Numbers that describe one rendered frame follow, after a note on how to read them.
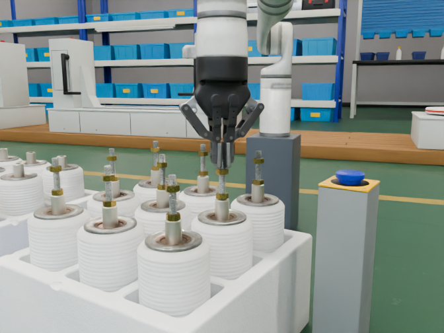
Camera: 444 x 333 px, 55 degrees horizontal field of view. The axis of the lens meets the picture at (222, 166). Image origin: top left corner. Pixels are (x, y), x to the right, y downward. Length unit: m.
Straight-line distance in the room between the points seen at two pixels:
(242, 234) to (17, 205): 0.55
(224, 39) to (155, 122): 2.53
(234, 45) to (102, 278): 0.37
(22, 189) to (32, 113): 3.30
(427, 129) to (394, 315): 1.90
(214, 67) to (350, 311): 0.40
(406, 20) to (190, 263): 6.35
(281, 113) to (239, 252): 0.69
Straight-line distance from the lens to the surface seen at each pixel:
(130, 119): 3.21
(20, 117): 4.19
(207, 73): 0.60
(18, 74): 4.20
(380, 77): 9.07
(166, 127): 3.07
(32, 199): 1.02
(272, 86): 1.25
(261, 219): 0.72
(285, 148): 1.23
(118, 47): 6.41
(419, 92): 9.10
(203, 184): 0.80
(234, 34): 0.60
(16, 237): 0.98
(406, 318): 0.96
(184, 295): 0.55
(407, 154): 2.68
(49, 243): 0.70
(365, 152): 2.67
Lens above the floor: 0.45
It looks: 11 degrees down
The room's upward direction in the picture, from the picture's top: straight up
